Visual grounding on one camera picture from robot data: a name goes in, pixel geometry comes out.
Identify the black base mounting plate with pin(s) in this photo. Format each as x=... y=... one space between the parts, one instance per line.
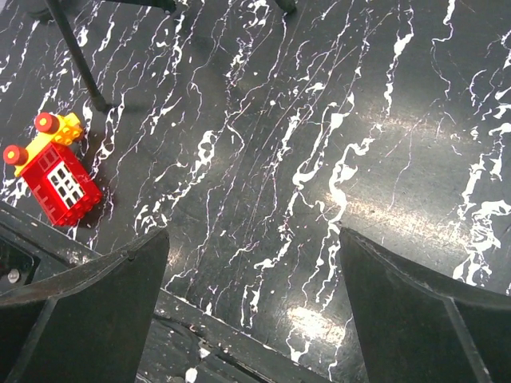
x=181 y=345

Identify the red yellow toy brick house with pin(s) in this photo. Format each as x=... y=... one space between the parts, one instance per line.
x=55 y=176

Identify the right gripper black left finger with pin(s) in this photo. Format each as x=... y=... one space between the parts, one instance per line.
x=86 y=324

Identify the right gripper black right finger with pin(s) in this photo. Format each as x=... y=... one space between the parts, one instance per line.
x=415 y=324

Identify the black music stand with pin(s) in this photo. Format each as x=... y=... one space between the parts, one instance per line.
x=46 y=10

